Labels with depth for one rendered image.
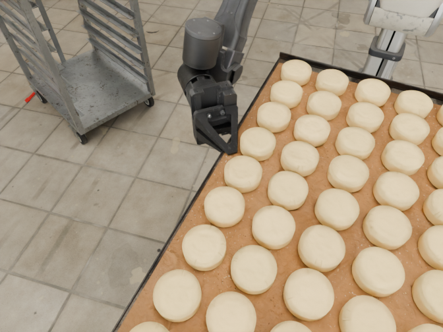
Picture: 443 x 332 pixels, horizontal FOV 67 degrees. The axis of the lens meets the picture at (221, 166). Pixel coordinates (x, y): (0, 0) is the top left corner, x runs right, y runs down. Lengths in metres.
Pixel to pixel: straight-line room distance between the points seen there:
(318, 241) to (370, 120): 0.21
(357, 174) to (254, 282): 0.19
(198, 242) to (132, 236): 1.20
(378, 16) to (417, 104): 0.68
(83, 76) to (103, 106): 0.33
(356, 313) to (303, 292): 0.05
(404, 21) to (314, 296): 0.99
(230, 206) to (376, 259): 0.17
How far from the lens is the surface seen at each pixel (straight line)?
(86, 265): 1.57
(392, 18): 1.23
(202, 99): 0.51
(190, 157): 1.80
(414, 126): 0.55
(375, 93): 0.58
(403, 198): 0.46
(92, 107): 1.98
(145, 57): 1.86
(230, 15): 0.63
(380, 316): 0.39
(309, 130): 0.49
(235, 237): 0.41
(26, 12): 1.54
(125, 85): 2.07
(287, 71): 0.58
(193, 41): 0.53
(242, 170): 0.43
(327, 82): 0.57
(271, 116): 0.50
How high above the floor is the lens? 1.35
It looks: 51 degrees down
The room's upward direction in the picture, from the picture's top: straight up
